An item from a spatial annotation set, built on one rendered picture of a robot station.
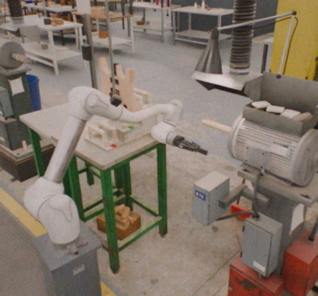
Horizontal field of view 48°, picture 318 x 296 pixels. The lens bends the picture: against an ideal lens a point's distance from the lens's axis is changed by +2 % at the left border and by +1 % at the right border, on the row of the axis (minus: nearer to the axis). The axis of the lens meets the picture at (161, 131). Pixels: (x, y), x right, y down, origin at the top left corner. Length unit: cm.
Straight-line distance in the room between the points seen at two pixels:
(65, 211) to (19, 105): 215
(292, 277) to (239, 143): 69
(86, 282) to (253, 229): 94
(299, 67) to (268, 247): 128
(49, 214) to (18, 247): 134
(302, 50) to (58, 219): 180
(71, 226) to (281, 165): 106
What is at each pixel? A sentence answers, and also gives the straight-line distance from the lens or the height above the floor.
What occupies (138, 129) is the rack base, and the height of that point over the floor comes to 100.
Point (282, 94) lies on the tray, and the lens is 172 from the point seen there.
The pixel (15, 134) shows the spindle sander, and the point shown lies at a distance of 389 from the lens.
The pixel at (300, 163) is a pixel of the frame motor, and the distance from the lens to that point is 157.
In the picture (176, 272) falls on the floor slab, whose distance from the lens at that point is 277.
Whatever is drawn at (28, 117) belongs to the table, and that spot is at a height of 90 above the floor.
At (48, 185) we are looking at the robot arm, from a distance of 200.
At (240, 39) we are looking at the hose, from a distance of 174.
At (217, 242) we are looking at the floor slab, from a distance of 300.
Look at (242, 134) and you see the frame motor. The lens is 169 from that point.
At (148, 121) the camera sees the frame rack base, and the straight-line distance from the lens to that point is 248.
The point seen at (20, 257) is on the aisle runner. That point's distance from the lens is 309.
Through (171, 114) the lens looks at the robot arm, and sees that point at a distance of 221.
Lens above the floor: 205
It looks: 26 degrees down
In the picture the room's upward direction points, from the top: 1 degrees counter-clockwise
